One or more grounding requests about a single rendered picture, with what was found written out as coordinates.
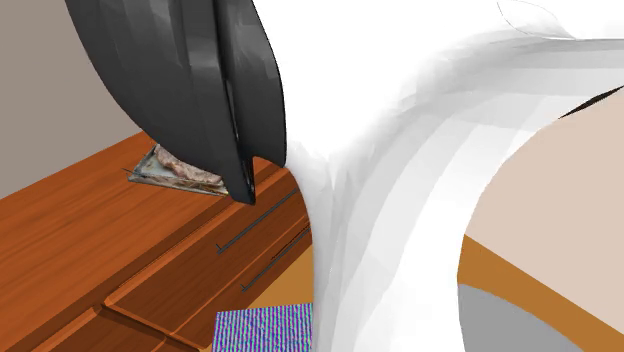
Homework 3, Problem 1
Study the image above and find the purple striped patterned robot stand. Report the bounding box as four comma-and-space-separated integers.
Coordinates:
211, 302, 314, 352

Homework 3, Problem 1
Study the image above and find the brown wooden chest of drawers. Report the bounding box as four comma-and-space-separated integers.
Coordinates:
0, 130, 313, 352

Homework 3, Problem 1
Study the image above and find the metal tray with meat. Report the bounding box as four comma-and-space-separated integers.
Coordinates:
121, 143, 230, 198

